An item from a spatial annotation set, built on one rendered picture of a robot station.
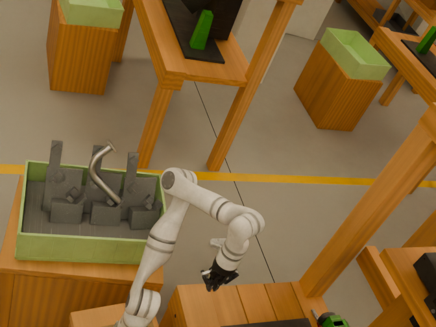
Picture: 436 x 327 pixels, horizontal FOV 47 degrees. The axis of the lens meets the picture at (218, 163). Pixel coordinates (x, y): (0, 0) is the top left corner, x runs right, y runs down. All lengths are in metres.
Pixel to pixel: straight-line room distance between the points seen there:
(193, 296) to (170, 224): 0.56
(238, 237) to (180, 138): 2.88
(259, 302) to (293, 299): 0.17
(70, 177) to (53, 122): 1.84
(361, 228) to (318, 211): 2.21
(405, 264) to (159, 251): 0.81
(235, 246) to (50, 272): 0.97
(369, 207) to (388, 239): 2.45
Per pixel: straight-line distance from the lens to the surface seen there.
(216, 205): 1.50
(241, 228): 1.42
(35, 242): 2.16
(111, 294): 2.34
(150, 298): 1.73
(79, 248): 2.19
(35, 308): 2.46
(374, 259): 2.17
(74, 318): 2.05
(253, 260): 3.62
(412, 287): 1.76
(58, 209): 2.28
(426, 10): 7.12
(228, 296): 2.24
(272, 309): 2.29
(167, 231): 1.66
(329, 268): 2.25
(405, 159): 1.91
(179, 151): 4.14
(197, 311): 2.12
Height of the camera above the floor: 2.63
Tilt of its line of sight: 39 degrees down
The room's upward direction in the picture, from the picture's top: 25 degrees clockwise
